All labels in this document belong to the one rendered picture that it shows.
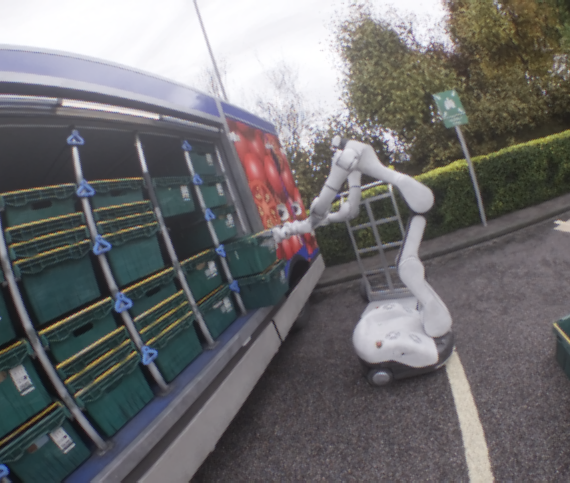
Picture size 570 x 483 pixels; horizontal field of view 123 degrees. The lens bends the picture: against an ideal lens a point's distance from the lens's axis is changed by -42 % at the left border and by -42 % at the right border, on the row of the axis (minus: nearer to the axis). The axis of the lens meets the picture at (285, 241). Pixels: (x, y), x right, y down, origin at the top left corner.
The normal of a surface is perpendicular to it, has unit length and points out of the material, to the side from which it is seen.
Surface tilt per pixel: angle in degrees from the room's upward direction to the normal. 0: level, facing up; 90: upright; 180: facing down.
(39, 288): 95
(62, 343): 95
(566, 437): 0
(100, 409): 95
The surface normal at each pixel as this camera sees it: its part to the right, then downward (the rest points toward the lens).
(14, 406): 0.89, -0.26
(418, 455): -0.33, -0.94
